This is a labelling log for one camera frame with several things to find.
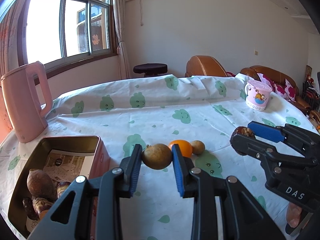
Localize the dark mangosteen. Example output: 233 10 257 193
229 126 256 150
23 197 39 220

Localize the brown longan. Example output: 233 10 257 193
142 144 172 170
190 140 206 155

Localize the brown taro root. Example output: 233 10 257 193
27 169 57 200

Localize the person right hand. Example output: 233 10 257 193
286 203 302 228

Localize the smooth orange far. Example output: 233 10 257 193
168 140 193 158

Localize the pink cartoon mug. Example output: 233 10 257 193
244 80 273 111

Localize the printed paper sheet in tin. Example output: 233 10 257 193
26 150 94 232

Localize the red white floral cushion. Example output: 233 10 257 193
258 73 296 102

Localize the brown leather sofa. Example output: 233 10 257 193
240 66 311 115

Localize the pink rectangular tin box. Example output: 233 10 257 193
8 135 111 238

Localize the white green-patterned tablecloth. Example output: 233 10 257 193
0 73 320 240

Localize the brown leather armchair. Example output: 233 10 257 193
185 55 227 77

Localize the black round stool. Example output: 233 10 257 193
133 63 168 77

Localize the pink electric kettle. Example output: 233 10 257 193
1 61 53 143

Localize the pink curtain left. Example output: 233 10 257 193
1 0 26 76

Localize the beige curtain right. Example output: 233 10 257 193
113 0 130 80

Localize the window with frame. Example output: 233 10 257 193
18 0 116 70

